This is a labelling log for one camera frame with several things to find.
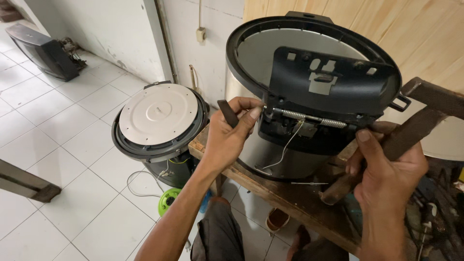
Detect person's right hand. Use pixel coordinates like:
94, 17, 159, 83
345, 121, 429, 232

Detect person's left hand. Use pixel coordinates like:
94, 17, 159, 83
202, 96, 265, 178

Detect small black tool handle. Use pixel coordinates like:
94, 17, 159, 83
217, 100, 240, 129

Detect rusty brown hammer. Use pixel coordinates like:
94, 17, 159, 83
320, 76, 464, 206

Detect metal hinge pin with springs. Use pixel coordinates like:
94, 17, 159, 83
263, 105, 348, 129

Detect silver rice cooker body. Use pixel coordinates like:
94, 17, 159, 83
224, 65, 363, 181

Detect blue plastic object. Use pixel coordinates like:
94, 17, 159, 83
199, 189, 213, 214

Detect dark rice cooker with open lid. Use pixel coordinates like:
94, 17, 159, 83
111, 80, 211, 189

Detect wooden stick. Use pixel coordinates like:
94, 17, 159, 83
188, 65, 199, 92

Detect wooden workbench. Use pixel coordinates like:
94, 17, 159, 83
188, 123, 464, 259

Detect person's grey shorts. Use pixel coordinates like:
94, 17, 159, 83
190, 197, 246, 261

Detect person's foot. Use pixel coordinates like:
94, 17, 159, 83
286, 225, 312, 261

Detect old black television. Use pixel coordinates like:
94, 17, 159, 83
5, 23, 80, 82

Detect wooden beam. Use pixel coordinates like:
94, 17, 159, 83
0, 159, 62, 203

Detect heap of tools and cables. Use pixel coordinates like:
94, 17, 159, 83
402, 159, 464, 261

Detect thin white wire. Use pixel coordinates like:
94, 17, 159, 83
262, 120, 305, 171

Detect green round cable reel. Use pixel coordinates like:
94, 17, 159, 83
158, 187, 182, 217

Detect white power cable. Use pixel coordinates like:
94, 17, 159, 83
126, 159, 174, 198

